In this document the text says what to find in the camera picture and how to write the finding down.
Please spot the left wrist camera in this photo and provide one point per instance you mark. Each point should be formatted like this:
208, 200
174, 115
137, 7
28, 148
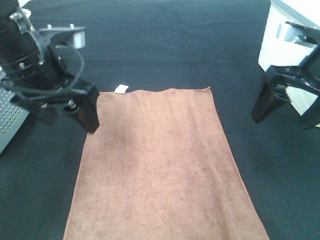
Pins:
70, 36

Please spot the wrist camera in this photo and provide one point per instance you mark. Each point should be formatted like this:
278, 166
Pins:
70, 36
298, 34

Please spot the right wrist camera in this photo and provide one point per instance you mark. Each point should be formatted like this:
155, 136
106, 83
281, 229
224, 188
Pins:
298, 34

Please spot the brown microfibre towel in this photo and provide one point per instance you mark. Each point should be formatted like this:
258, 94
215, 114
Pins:
159, 167

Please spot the white plastic bin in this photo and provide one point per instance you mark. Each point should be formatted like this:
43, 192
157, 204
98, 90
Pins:
276, 52

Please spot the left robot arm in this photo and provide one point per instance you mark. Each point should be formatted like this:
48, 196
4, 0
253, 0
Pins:
16, 30

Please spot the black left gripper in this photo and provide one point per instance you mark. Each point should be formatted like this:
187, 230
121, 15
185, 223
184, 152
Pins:
46, 89

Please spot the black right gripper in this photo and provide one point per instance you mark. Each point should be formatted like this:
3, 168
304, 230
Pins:
305, 76

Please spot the grey perforated laundry basket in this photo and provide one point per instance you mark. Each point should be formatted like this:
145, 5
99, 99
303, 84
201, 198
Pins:
11, 118

